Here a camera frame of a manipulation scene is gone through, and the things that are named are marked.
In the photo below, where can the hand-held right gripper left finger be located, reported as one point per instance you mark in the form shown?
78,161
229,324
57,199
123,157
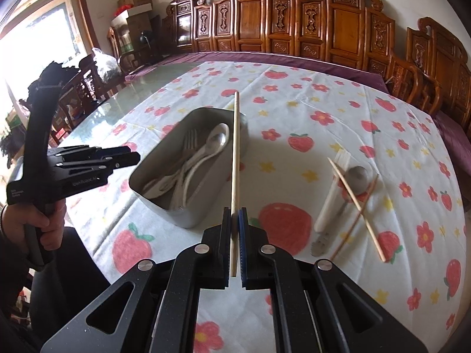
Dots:
226,250

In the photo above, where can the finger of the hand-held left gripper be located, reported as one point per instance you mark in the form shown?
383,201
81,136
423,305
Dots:
92,150
121,161

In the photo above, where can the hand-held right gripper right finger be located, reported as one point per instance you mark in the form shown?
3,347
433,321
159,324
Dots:
243,250

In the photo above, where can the white plastic spoon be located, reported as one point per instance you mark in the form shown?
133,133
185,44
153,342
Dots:
156,187

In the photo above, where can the metal tin box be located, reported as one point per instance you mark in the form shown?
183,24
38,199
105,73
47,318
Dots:
191,217

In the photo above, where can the white soup spoon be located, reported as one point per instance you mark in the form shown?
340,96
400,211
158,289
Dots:
184,191

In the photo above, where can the light wooden chopstick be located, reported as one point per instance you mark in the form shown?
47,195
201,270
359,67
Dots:
354,206
235,154

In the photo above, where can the brown wooden chopstick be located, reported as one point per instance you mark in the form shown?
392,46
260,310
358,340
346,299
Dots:
348,228

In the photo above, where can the person's left forearm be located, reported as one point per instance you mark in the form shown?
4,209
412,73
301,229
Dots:
14,283

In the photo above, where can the person's left hand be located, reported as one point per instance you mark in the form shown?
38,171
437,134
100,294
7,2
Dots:
55,228

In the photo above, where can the dark wooden dining chair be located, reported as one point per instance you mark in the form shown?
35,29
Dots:
88,84

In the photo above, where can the clear crumpled plastic bag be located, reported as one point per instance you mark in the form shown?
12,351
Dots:
106,64

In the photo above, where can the black feathery bundle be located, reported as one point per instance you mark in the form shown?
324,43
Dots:
51,71

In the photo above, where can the small wooden chair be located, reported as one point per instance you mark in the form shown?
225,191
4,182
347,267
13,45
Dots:
114,44

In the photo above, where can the black desk lamp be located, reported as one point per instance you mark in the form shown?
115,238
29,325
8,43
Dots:
144,40

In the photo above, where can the stack of cardboard boxes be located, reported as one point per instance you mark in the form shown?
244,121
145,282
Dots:
140,29

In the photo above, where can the white cardboard box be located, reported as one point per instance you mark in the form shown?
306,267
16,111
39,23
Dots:
134,13

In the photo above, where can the red artificial flowers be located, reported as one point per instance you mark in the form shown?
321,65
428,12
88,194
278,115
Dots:
125,7

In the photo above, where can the strawberry print tablecloth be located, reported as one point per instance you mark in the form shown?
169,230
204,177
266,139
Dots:
312,99

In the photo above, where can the long carved wooden sofa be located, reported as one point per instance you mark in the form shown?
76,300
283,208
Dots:
257,18

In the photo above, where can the purple armchair cushion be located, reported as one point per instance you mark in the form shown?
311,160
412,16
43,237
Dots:
456,128

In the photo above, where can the carved wooden armchair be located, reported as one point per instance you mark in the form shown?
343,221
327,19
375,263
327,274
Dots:
441,66

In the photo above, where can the wooden door frame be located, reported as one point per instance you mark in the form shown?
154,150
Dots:
86,11

